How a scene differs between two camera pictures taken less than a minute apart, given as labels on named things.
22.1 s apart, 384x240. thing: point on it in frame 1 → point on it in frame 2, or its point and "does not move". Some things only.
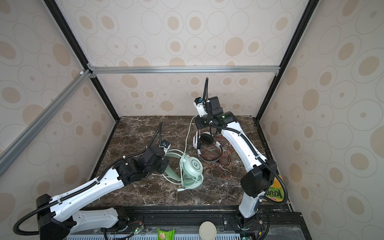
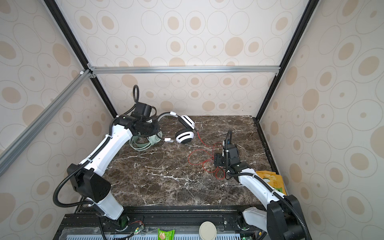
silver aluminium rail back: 132,70 does not move
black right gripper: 199,123 → 218,158
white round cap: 207,231 does not move
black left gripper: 165,165 → 156,122
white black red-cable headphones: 206,138 → 186,130
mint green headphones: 182,168 → 154,139
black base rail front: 184,217 does not move
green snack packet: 163,235 does not move
